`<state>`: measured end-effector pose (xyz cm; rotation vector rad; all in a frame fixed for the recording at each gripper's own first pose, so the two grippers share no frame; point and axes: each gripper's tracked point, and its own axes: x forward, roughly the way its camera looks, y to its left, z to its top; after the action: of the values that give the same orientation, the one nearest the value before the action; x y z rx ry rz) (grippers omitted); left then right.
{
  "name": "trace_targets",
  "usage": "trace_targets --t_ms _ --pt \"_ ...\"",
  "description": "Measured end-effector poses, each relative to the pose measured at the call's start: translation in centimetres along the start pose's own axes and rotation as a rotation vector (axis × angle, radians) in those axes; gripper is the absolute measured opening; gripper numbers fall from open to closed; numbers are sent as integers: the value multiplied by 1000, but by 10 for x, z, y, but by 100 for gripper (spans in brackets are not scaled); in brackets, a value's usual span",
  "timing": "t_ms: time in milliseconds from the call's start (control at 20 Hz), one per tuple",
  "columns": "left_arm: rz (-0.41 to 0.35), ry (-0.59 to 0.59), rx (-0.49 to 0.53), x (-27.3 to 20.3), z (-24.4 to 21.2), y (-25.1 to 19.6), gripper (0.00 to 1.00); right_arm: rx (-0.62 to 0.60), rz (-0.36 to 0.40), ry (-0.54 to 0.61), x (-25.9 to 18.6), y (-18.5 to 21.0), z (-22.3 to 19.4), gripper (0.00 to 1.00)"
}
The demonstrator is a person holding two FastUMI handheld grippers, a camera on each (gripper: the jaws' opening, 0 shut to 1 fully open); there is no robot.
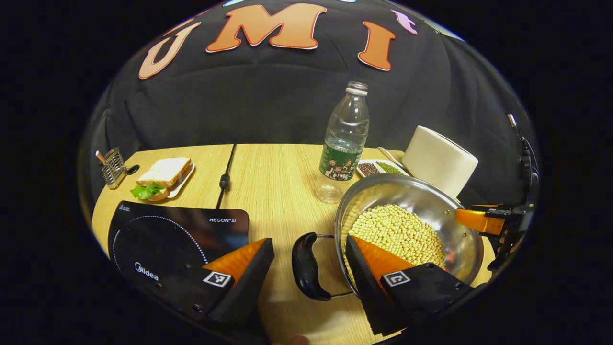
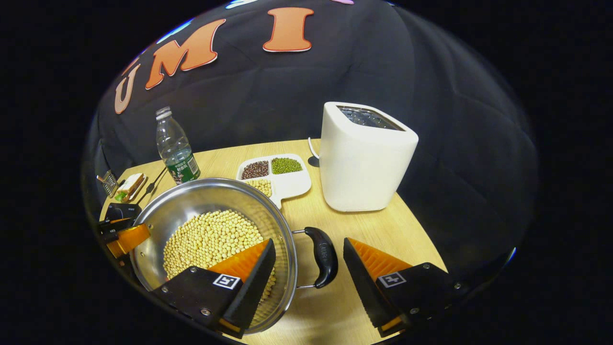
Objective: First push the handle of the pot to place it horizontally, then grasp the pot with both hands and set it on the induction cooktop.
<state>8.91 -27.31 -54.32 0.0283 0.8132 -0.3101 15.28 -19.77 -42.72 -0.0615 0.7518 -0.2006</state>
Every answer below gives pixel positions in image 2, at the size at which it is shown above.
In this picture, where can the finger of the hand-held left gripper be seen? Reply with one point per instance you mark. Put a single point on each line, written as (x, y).
(119, 221)
(129, 238)

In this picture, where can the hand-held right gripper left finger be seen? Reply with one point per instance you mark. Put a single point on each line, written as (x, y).
(249, 292)

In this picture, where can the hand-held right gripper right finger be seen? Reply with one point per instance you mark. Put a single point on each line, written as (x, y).
(361, 282)

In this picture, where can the black induction cooktop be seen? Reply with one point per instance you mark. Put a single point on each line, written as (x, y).
(122, 211)

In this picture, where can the pile of yellow soybeans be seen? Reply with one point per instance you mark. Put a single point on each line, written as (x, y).
(206, 239)

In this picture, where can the stainless steel pot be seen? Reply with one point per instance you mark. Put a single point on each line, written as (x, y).
(191, 196)

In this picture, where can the sandwich on small plate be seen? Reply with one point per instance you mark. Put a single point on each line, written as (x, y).
(129, 186)

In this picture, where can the clear plastic water bottle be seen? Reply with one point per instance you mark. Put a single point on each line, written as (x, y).
(175, 148)

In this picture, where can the white divided bean plate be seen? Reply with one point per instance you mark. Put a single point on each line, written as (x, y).
(292, 182)

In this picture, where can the white toaster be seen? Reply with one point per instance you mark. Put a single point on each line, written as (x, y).
(364, 163)

